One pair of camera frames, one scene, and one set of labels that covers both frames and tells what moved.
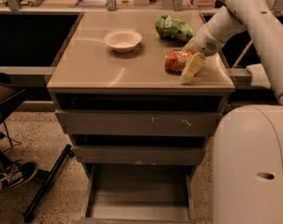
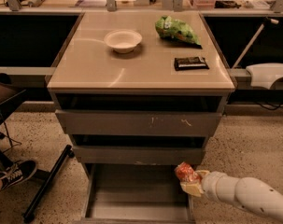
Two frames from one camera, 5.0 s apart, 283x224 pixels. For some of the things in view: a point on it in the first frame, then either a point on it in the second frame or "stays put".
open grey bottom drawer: (138, 193) stays put
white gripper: (205, 41) → (210, 182)
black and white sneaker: (16, 174) stays put
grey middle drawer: (135, 155) stays put
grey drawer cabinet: (137, 108) stays put
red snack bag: (175, 61) → (186, 173)
